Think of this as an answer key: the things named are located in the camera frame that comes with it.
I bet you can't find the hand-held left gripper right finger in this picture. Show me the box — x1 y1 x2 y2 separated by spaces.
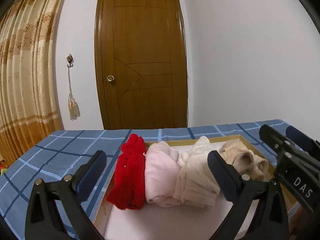
207 150 290 240

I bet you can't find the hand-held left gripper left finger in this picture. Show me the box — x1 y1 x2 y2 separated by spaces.
25 150 108 240

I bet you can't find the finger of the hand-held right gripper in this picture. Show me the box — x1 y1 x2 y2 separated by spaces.
259 124 301 156
286 126 320 160

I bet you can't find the white dotted underwear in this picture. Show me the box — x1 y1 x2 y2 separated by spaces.
173 136 220 208

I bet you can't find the beige underwear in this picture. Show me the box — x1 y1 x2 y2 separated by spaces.
219 140 269 182

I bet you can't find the bright red underwear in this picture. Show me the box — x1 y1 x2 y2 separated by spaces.
107 134 147 210

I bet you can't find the cardboard tray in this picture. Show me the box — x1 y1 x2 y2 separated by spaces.
92 134 300 240

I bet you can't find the pink underwear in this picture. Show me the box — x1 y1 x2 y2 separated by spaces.
145 141 180 207

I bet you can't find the blue checked tablecloth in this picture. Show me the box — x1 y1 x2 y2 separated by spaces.
0 119 320 240

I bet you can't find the curtain tassel tieback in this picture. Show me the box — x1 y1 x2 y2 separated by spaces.
67 66 81 121

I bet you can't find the beige patterned curtain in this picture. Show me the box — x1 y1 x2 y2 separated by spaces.
0 0 68 163

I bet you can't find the wooden door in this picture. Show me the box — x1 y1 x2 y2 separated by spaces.
94 0 188 130

